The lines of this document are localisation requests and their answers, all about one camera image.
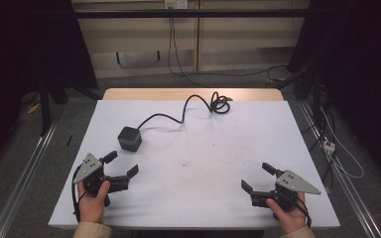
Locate black power adapter cable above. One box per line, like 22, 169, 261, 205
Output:
136, 90, 234, 131

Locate person's left hand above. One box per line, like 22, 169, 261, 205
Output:
77, 179, 112, 224

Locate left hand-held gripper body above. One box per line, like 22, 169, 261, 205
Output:
73, 152, 131, 198

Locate hand-held gripper black cable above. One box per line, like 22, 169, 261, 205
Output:
70, 164, 87, 223
292, 197, 313, 229

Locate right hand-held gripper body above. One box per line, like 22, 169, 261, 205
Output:
250, 170, 322, 213

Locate black horizontal bar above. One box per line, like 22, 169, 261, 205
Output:
73, 8, 314, 20

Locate left hand-held gripper black cable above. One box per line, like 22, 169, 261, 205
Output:
70, 164, 87, 223

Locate person's right hand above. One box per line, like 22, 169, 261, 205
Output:
266, 191, 309, 236

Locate white table mat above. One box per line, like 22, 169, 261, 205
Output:
48, 99, 341, 230

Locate white wall socket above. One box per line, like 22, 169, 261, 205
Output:
164, 0, 190, 10

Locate white power strip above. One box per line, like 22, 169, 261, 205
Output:
322, 139, 337, 156

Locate black hanging wall cable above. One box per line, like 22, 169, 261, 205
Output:
167, 16, 290, 88

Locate aluminium floor rail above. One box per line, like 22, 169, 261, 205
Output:
298, 99, 381, 238
0, 120, 62, 238

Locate black metal stand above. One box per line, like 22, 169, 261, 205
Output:
38, 78, 69, 137

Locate black cube power adapter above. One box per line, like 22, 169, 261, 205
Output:
116, 126, 144, 154

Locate wooden table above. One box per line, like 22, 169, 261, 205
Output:
101, 87, 285, 102

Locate yellow floor tape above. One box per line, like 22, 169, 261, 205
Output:
27, 101, 42, 115

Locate black curtain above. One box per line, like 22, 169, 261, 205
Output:
0, 0, 99, 179
287, 0, 381, 189

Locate right hand-held gripper black cable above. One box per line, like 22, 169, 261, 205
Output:
292, 197, 313, 229

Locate white floor cable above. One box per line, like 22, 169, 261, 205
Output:
319, 106, 365, 180

